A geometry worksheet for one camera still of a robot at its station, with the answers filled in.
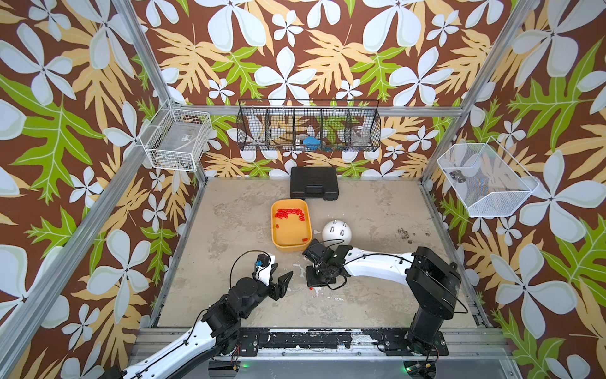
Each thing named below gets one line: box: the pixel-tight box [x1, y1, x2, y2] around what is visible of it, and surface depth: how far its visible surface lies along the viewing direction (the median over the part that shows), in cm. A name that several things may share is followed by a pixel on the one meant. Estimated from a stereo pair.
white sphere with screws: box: [321, 219, 352, 248], surface depth 91 cm
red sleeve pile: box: [274, 208, 306, 222], surface depth 109 cm
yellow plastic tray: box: [270, 198, 313, 253], surface depth 104 cm
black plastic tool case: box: [289, 166, 339, 201], surface depth 117 cm
